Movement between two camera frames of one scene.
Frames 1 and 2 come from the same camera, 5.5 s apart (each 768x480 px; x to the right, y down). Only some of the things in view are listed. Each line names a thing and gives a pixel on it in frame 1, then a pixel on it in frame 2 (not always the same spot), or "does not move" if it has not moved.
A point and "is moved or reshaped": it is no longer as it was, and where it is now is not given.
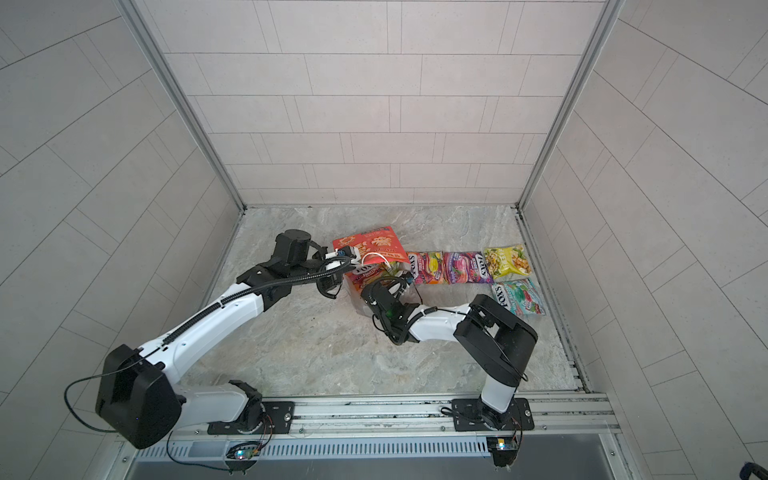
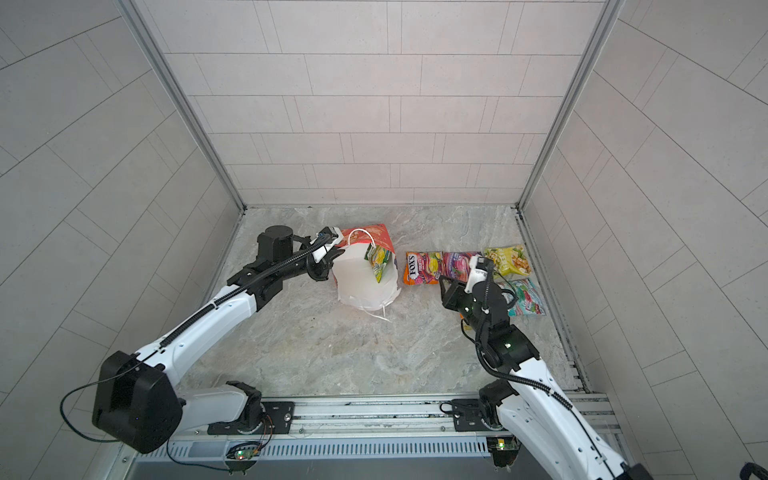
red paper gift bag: [380, 247] is moved or reshaped
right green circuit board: [503, 450] does not move
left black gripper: [330, 283] to [324, 265]
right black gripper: [366, 301] to [454, 294]
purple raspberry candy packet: [466, 267] does not move
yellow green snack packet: [509, 260] does not move
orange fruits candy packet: [428, 267] does not move
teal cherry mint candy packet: [520, 297] does not move
